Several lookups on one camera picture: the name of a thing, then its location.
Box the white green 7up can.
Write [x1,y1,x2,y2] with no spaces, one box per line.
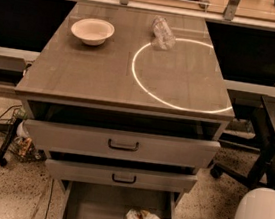
[126,209,146,219]

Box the bottom open grey drawer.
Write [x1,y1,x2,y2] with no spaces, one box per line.
[59,182,176,219]

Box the middle grey drawer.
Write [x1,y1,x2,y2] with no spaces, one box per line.
[46,159,197,193]

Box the grey drawer cabinet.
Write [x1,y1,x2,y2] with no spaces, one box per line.
[0,0,248,219]

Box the top grey drawer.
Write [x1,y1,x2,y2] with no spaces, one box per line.
[24,120,220,168]

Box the black office chair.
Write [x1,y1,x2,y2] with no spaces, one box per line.
[210,96,275,190]

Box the clear crushed plastic bottle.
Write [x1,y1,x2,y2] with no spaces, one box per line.
[151,15,176,51]

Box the white paper bowl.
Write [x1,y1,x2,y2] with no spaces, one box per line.
[70,18,115,46]

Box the black middle drawer handle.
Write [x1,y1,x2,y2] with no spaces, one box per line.
[111,174,137,184]

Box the black drawer handle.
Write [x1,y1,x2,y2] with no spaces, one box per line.
[111,174,137,184]
[108,139,140,152]

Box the black top drawer handle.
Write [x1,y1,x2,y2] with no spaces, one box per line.
[108,139,140,152]

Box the black wire cart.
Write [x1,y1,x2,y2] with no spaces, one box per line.
[0,105,46,167]

